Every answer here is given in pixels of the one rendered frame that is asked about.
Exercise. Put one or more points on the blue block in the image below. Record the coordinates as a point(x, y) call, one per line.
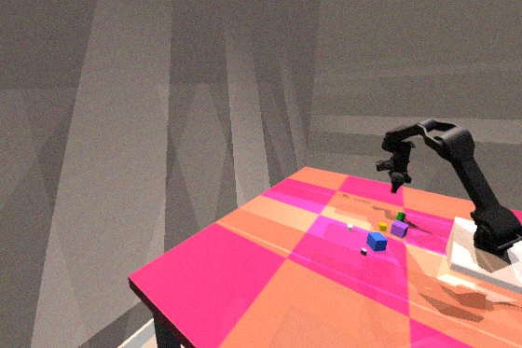
point(376, 241)

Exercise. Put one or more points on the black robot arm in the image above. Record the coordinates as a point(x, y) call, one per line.
point(498, 229)

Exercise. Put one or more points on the purple block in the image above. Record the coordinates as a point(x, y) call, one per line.
point(399, 229)

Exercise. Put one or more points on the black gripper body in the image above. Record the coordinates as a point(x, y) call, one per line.
point(400, 165)

